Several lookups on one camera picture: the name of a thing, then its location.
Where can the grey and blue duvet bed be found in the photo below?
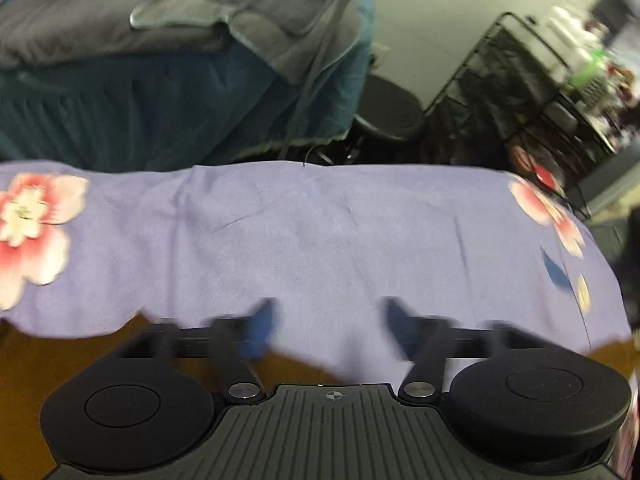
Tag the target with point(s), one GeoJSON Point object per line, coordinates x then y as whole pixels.
{"type": "Point", "coordinates": [150, 110]}

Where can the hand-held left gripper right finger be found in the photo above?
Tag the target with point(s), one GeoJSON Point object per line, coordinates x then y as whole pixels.
{"type": "Point", "coordinates": [401, 330]}

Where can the green bottle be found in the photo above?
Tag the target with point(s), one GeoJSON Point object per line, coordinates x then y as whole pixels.
{"type": "Point", "coordinates": [590, 66]}

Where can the black round stool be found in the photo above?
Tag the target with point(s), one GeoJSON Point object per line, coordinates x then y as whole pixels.
{"type": "Point", "coordinates": [390, 110]}

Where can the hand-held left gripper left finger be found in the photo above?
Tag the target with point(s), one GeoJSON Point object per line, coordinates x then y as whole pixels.
{"type": "Point", "coordinates": [260, 327]}

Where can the red round object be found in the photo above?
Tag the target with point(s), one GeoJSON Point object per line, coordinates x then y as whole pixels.
{"type": "Point", "coordinates": [545, 176]}

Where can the brown knit garment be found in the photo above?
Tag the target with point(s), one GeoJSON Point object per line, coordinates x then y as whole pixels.
{"type": "Point", "coordinates": [45, 360]}

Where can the purple floral blanket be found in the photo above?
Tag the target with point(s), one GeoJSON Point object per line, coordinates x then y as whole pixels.
{"type": "Point", "coordinates": [310, 240]}

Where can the grey duvet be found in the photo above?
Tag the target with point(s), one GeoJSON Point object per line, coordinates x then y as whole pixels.
{"type": "Point", "coordinates": [75, 25]}

